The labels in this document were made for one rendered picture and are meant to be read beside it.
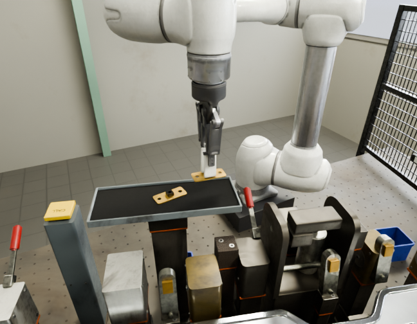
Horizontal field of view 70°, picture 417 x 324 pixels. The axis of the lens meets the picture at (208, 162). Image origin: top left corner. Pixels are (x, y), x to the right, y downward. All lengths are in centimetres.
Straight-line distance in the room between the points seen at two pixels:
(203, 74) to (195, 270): 43
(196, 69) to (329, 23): 57
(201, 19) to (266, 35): 337
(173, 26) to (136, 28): 9
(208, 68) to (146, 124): 297
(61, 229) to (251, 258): 46
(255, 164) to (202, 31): 77
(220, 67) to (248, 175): 75
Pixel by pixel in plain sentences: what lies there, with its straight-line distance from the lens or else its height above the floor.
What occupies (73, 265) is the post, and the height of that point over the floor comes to 100.
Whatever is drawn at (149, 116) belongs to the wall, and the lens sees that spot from 353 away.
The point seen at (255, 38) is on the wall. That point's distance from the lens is 386.
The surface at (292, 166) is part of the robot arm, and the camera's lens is 122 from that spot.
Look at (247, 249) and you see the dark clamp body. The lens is 76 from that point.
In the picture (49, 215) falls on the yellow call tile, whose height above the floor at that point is 116.
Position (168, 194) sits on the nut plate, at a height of 117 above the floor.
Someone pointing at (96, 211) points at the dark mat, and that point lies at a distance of 78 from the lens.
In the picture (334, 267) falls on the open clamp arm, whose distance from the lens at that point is 78.
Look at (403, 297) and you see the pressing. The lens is 90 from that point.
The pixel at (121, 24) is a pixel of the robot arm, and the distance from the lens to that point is 69.
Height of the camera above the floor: 163
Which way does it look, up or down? 31 degrees down
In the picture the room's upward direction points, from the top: straight up
